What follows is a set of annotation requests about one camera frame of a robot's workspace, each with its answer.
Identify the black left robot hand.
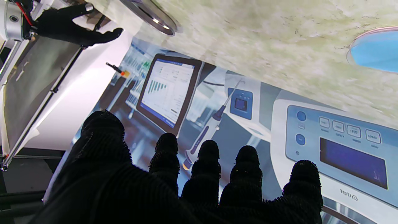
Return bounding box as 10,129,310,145
31,110,324,224

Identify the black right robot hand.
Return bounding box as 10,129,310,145
32,3,124,47

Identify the pink culture dish base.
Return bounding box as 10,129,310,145
346,26,398,74

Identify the metal backdrop stand pole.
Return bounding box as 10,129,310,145
1,47,85,171

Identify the steel kidney tray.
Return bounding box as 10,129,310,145
120,0,178,37

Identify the printed laboratory backdrop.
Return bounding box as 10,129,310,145
73,37,398,224

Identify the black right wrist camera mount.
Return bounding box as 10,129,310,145
19,0,39,14

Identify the red right wrist cable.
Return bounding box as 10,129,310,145
15,2,33,27

